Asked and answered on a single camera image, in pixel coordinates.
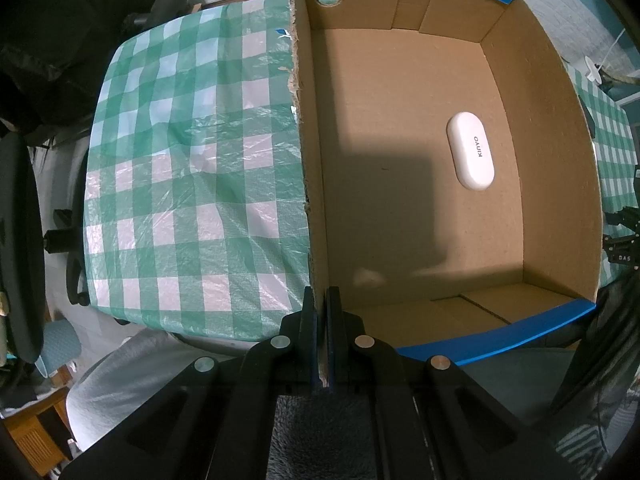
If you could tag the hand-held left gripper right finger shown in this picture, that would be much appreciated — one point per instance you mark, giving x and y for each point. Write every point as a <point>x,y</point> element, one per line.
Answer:
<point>332,340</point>

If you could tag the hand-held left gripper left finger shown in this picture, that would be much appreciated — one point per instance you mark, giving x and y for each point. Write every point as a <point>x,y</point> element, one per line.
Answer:
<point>311,340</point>

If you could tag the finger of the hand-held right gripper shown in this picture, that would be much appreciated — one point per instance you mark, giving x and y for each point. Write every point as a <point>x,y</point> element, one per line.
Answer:
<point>622,250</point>

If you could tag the white oval case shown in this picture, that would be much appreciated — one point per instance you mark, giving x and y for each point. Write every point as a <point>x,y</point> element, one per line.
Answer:
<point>470,150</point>

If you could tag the cardboard box with blue rim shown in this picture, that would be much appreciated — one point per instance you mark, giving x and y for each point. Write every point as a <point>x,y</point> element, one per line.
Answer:
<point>400,170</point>

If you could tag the grey fuzzy clothing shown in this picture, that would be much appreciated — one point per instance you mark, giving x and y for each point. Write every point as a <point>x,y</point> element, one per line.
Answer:
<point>325,435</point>

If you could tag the white textured cloth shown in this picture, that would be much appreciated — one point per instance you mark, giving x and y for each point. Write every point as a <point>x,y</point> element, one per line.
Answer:
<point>130,365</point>

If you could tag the white round stand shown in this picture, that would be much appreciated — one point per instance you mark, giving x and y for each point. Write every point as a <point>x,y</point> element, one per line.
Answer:
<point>595,69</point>

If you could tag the striped cloth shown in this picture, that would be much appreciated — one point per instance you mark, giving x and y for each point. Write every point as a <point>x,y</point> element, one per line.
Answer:
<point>580,445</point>

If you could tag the green checked plastic tablecloth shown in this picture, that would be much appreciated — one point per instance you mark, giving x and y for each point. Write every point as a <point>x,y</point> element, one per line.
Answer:
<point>175,185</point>

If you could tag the teal stool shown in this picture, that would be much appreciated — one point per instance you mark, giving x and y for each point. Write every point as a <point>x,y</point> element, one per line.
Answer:
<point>60,347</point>

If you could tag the wooden furniture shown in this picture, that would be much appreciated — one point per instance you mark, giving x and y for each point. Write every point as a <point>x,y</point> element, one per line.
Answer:
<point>35,435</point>

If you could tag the black office chair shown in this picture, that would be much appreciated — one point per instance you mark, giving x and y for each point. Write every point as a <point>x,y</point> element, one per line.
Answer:
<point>20,260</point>

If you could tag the black chair armrest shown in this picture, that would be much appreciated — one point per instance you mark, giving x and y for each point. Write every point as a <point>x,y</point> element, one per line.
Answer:
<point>165,2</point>

